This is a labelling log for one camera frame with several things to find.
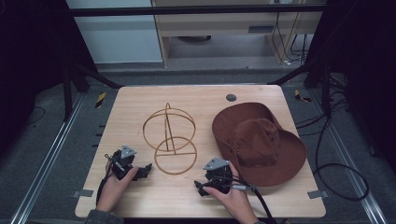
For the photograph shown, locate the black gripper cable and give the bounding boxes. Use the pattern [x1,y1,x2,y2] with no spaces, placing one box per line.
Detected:
[230,175,278,224]
[94,153,117,207]

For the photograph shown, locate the grey tape strip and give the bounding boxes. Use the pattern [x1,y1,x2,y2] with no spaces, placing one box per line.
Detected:
[72,189,94,199]
[307,189,330,200]

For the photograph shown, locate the brown wide-brim hat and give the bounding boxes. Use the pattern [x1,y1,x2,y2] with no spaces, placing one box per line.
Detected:
[211,102,308,189]

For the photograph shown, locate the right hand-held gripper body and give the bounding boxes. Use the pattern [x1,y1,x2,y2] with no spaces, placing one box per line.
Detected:
[203,157,235,194]

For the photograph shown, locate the yellow black hazard tape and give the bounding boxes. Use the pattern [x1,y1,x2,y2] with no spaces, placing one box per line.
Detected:
[94,91,107,110]
[293,89,312,104]

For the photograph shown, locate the dark curtain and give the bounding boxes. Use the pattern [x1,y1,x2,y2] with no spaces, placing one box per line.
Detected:
[306,0,396,175]
[0,0,98,158]

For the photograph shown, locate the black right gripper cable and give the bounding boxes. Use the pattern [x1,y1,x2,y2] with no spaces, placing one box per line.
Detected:
[230,175,278,224]

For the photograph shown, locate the aluminium floor rail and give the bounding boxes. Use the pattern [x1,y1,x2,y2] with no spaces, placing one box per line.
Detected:
[8,92,87,224]
[311,90,389,224]

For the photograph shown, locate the bundle of black floor cables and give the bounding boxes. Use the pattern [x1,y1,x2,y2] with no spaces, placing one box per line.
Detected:
[293,74,354,138]

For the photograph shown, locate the beige wooden desk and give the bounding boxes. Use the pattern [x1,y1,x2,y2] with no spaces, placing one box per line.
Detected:
[150,0,328,68]

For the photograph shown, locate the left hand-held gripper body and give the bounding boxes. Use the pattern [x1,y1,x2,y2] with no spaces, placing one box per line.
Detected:
[110,144,138,181]

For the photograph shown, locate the black looped floor cable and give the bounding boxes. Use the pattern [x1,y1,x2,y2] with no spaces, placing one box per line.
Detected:
[313,115,370,203]

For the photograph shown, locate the person's left hand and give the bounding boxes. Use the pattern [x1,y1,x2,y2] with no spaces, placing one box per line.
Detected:
[96,161,140,215]

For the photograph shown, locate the black metal stand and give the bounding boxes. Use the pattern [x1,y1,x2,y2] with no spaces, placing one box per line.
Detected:
[267,59,332,119]
[60,60,124,123]

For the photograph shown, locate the thin black floor cable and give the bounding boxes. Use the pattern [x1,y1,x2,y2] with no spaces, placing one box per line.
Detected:
[25,105,47,127]

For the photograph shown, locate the cables hanging under desk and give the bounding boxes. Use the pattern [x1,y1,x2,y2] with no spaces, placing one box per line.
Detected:
[272,11,310,67]

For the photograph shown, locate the black horizontal bar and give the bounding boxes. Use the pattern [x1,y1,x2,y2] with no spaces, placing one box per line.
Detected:
[66,4,327,19]

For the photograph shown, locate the gold wire hat stand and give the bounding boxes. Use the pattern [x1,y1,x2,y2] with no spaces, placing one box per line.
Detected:
[142,102,198,175]

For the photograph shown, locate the grey cable plug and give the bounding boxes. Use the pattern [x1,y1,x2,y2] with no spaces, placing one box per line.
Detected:
[231,184,258,192]

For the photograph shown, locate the person's right hand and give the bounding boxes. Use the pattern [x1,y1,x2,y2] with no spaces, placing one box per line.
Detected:
[202,162,260,224]

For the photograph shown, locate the white cabinet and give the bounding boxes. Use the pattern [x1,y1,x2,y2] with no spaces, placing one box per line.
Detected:
[64,0,164,65]

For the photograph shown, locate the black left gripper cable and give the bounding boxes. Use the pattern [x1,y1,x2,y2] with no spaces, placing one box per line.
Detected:
[94,153,117,207]

